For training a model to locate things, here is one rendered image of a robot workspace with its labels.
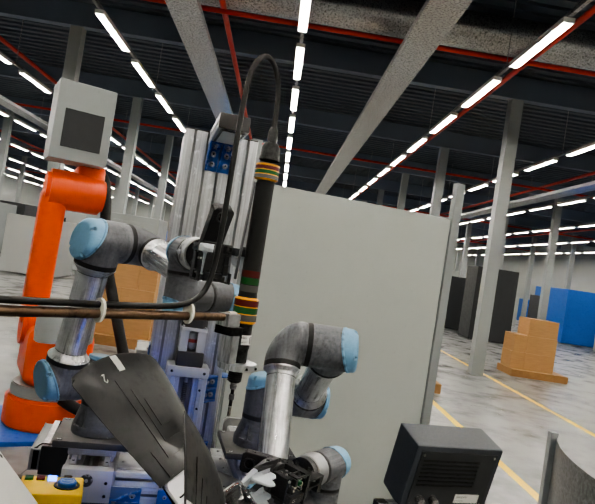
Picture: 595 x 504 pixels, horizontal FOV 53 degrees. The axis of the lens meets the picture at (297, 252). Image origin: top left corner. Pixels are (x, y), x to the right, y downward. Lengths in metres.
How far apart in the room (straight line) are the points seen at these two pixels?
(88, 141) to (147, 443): 4.17
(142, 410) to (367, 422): 2.31
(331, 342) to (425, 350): 1.81
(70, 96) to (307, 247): 2.71
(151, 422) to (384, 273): 2.25
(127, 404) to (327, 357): 0.66
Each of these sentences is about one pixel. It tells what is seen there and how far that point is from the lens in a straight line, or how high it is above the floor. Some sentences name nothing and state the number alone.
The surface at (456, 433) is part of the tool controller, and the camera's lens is 1.74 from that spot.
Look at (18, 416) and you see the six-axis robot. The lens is 5.15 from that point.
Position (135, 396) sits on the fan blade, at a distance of 1.05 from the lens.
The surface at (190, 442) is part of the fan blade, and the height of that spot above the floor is 1.40.
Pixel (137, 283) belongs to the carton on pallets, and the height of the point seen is 0.96.
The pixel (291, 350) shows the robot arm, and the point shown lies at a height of 1.41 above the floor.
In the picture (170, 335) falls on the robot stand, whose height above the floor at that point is 1.33.
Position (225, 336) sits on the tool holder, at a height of 1.49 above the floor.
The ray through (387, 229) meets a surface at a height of 1.88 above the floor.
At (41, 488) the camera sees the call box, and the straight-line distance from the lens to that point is 1.48.
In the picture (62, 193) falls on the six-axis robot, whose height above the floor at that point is 1.89.
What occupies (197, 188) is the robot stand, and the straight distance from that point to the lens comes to 2.02.
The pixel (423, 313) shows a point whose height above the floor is 1.47.
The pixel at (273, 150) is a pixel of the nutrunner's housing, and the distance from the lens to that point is 1.06.
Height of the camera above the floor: 1.64
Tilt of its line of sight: 1 degrees up
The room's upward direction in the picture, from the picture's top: 9 degrees clockwise
